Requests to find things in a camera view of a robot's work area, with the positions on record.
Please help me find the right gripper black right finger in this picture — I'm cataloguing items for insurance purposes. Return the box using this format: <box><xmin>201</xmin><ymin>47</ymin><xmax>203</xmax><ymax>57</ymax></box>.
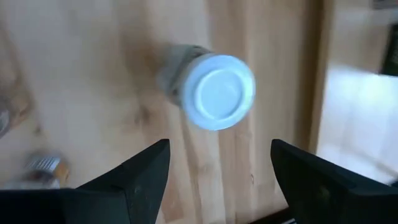
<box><xmin>270</xmin><ymin>139</ymin><xmax>398</xmax><ymax>224</ymax></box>

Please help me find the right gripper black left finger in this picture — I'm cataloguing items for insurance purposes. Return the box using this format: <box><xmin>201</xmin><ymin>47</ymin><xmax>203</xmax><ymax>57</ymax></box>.
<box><xmin>0</xmin><ymin>139</ymin><xmax>171</xmax><ymax>224</ymax></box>

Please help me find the white-lid bagel seasoning jar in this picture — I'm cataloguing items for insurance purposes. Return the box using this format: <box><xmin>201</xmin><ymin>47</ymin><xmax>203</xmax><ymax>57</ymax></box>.
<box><xmin>155</xmin><ymin>43</ymin><xmax>257</xmax><ymax>131</ymax></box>

